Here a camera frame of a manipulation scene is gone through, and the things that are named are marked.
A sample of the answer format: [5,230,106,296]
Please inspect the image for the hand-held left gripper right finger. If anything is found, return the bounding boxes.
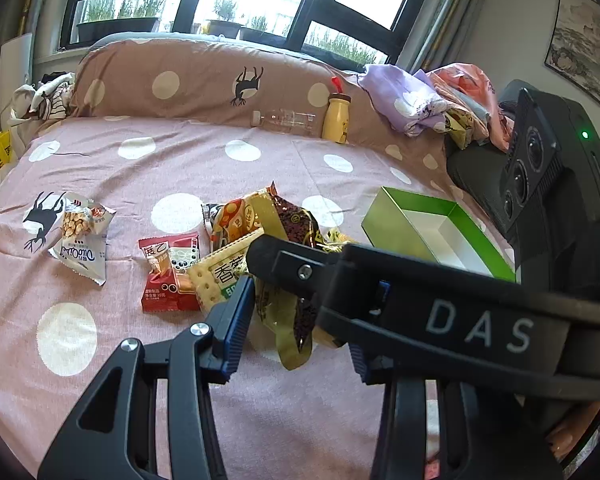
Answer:
[349,345,563,480]

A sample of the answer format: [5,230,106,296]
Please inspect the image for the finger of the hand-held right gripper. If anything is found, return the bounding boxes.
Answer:
[246,236,352,307]

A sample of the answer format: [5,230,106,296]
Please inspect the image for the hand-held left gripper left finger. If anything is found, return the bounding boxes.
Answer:
[37,276,257,480]

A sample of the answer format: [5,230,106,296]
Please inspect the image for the dark brown gold snack packet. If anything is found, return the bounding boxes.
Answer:
[252,182,342,372]

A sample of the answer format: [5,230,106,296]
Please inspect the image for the yellow green cracker packet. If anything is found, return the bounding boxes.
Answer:
[187,232,266,313]

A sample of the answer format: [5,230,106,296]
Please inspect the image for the green cardboard box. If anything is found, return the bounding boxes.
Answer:
[361,186,518,283]

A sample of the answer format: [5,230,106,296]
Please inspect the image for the person's right hand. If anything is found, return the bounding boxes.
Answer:
[547,400,600,466]

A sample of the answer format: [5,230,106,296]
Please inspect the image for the yellow rice cracker packet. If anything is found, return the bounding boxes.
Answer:
[240,187,281,241]

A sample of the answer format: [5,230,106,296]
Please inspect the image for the orange snack packet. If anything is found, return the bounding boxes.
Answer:
[202,200,253,253]

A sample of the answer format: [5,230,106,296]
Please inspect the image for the red snack packet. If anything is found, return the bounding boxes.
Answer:
[139,232,203,313]

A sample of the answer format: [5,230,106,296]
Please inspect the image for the clear plastic bottle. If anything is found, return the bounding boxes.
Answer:
[250,109,317,136]

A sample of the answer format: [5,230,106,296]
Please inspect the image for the pink polka dot bed sheet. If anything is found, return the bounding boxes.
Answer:
[0,110,531,480]

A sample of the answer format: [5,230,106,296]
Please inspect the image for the yellow bottle with red cap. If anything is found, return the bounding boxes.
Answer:
[321,77,352,145]

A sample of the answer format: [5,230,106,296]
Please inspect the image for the dark cloth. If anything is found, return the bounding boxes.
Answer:
[445,140,512,233]

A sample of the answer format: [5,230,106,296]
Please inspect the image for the white popcorn snack packet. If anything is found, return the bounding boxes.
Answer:
[47,196,118,287]

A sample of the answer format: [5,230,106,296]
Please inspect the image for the purple cloth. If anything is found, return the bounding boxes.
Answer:
[357,64,451,136]

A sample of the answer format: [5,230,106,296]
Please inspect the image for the brown polka dot pillow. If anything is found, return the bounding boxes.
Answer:
[72,32,451,161]

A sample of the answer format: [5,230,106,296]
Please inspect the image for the pink orange cloth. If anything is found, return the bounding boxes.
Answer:
[425,62,513,153]

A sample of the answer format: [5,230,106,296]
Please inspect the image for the round plant pot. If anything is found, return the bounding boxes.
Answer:
[206,19,244,40]

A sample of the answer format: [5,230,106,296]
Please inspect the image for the long dark planter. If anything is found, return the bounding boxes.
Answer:
[76,17,161,45]

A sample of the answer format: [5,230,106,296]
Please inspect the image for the white striped clothes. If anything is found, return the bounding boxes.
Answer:
[7,72,76,128]

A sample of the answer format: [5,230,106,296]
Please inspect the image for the white board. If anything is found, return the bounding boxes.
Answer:
[0,32,33,111]

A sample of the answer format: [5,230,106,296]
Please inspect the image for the wall painting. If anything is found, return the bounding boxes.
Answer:
[545,0,600,121]

